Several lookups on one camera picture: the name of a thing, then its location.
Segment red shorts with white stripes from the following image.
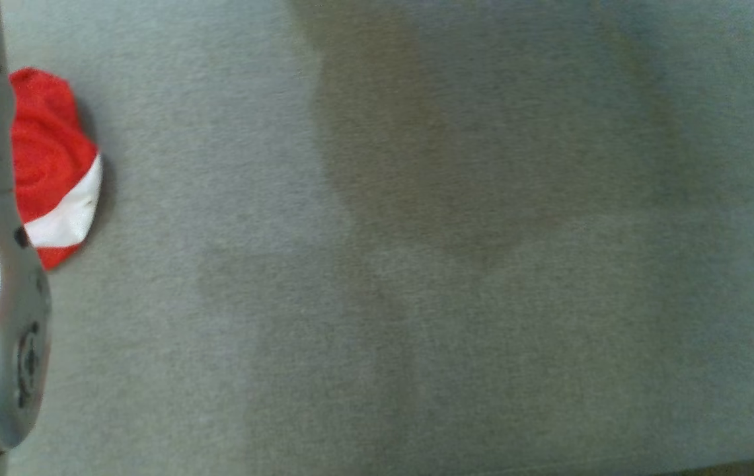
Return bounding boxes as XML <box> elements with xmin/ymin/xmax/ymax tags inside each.
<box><xmin>9</xmin><ymin>67</ymin><xmax>104</xmax><ymax>272</ymax></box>

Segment grey fabric sofa seat cushion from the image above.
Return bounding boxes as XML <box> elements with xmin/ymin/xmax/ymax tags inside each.
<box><xmin>0</xmin><ymin>0</ymin><xmax>754</xmax><ymax>476</ymax></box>

